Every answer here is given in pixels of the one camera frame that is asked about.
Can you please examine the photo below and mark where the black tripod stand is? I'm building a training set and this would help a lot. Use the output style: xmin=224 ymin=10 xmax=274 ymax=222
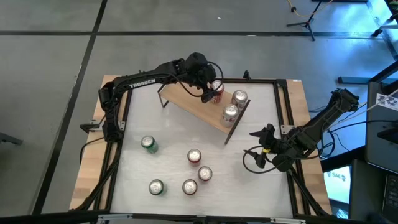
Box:
xmin=285 ymin=0 xmax=324 ymax=42

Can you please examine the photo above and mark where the black desk leg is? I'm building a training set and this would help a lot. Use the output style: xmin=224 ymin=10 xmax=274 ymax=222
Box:
xmin=337 ymin=60 xmax=398 ymax=85

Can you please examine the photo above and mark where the yellow cable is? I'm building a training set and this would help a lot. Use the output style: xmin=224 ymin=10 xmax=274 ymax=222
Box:
xmin=286 ymin=0 xmax=334 ymax=19

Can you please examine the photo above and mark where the black desk unit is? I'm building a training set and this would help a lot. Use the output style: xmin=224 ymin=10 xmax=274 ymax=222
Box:
xmin=348 ymin=158 xmax=398 ymax=224

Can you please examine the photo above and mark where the black keyboard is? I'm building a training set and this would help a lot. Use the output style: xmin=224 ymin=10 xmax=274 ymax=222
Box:
xmin=382 ymin=174 xmax=398 ymax=223

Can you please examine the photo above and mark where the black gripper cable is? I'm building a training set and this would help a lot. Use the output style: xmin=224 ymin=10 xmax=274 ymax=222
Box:
xmin=242 ymin=144 xmax=295 ymax=175
xmin=175 ymin=60 xmax=224 ymax=99

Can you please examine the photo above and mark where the office chair base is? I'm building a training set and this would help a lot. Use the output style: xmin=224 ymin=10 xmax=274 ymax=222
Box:
xmin=371 ymin=12 xmax=398 ymax=37

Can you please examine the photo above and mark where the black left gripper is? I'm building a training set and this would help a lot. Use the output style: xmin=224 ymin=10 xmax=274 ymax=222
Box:
xmin=192 ymin=66 xmax=219 ymax=103

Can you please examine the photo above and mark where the green Sprite can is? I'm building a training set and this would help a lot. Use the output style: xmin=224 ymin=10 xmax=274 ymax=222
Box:
xmin=148 ymin=179 xmax=168 ymax=197
xmin=140 ymin=134 xmax=159 ymax=154

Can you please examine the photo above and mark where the light wooden table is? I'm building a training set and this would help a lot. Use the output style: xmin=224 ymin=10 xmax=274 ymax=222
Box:
xmin=70 ymin=76 xmax=332 ymax=224

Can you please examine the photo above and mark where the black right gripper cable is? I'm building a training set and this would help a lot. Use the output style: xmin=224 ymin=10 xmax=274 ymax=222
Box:
xmin=242 ymin=144 xmax=295 ymax=175

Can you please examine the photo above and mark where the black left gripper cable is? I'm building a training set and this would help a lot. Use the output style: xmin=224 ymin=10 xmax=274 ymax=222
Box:
xmin=175 ymin=60 xmax=224 ymax=99

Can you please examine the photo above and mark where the red Coke Zero can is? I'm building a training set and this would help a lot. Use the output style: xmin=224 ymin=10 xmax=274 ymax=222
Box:
xmin=182 ymin=179 xmax=198 ymax=196
xmin=187 ymin=148 xmax=203 ymax=166

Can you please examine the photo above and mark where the wooden shelf rack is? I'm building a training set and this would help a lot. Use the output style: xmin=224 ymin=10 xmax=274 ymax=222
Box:
xmin=157 ymin=79 xmax=251 ymax=146

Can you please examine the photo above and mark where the red Coca-Cola can dark figure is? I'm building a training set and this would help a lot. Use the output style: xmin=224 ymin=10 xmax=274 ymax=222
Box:
xmin=197 ymin=166 xmax=213 ymax=182

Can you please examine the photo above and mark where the black stand foot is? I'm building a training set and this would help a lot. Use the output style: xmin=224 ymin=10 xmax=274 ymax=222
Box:
xmin=0 ymin=132 xmax=24 ymax=146

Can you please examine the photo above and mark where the white printed paper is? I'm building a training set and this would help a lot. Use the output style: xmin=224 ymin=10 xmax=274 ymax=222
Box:
xmin=375 ymin=91 xmax=398 ymax=112

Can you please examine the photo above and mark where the dark desk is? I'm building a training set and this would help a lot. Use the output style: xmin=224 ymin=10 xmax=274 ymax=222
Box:
xmin=365 ymin=80 xmax=398 ymax=174

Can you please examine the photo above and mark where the silver Diet Coke can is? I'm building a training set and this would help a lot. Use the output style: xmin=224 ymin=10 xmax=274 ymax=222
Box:
xmin=220 ymin=104 xmax=239 ymax=128
xmin=231 ymin=89 xmax=249 ymax=110

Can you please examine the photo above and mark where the computer screen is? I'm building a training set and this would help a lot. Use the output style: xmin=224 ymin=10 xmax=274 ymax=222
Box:
xmin=323 ymin=164 xmax=352 ymax=205

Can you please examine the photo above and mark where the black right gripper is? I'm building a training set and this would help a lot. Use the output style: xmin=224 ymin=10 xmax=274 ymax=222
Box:
xmin=244 ymin=123 xmax=292 ymax=169

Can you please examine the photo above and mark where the red Coca-Cola original taste can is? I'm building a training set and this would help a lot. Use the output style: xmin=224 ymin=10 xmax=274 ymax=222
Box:
xmin=210 ymin=79 xmax=225 ymax=104

